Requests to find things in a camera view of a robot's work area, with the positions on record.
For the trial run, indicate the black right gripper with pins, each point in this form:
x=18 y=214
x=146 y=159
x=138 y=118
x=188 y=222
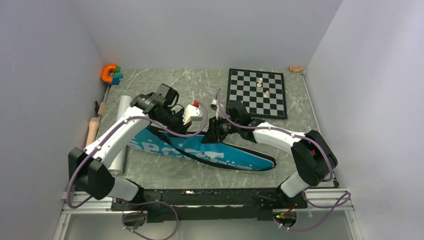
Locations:
x=214 y=134

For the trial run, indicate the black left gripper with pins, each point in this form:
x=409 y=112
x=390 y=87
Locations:
x=181 y=128

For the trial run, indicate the blue racket bag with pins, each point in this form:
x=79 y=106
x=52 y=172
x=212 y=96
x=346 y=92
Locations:
x=219 y=155

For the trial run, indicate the white shuttlecock tube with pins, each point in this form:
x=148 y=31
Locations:
x=116 y=156

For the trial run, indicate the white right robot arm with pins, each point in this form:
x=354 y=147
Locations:
x=313 y=158

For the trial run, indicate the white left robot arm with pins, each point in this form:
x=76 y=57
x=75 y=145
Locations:
x=89 y=168

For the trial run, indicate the black white chessboard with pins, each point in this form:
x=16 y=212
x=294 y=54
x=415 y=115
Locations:
x=242 y=86

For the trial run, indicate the white chess piece upper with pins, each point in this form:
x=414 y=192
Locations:
x=259 y=83

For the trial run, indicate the teal blue toy blocks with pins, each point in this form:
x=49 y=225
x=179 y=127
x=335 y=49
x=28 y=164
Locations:
x=116 y=76

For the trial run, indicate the wooden rolling pin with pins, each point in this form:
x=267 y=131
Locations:
x=93 y=126

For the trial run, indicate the orange horseshoe magnet toy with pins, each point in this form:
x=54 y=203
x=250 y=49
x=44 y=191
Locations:
x=107 y=73

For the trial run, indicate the wooden arch block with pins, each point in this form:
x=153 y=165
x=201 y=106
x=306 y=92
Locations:
x=298 y=69

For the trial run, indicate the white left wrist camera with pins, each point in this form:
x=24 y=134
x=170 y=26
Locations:
x=192 y=113

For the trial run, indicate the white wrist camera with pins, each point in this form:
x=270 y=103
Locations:
x=192 y=113
x=216 y=109

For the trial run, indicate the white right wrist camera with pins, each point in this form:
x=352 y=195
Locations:
x=216 y=109

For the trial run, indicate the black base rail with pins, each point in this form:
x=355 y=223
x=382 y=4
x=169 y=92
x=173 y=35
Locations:
x=212 y=204

